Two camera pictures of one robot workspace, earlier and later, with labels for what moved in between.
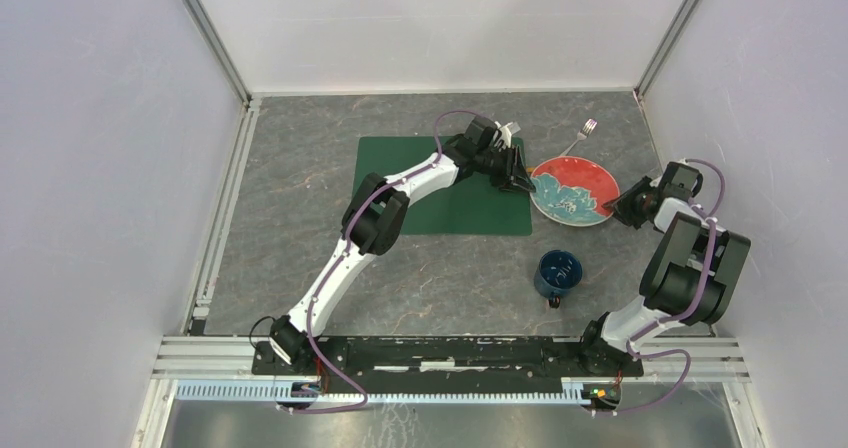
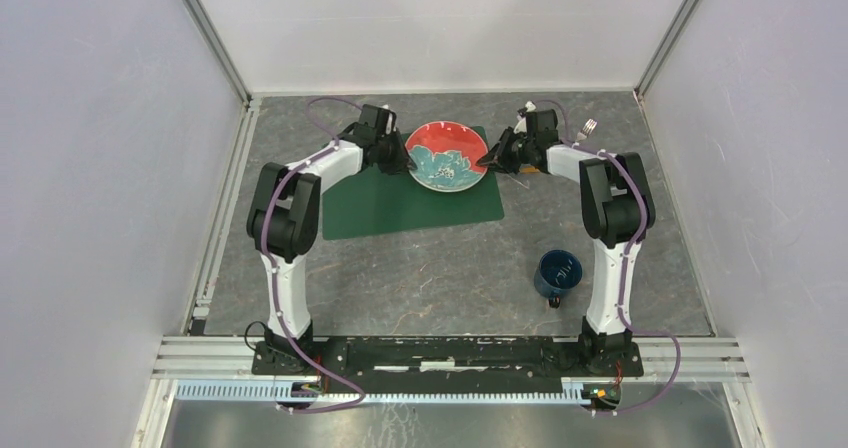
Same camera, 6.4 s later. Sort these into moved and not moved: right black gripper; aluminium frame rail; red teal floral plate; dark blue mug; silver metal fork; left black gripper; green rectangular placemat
Moved: left black gripper; red teal floral plate; green rectangular placemat; right black gripper
Not moved: aluminium frame rail; dark blue mug; silver metal fork
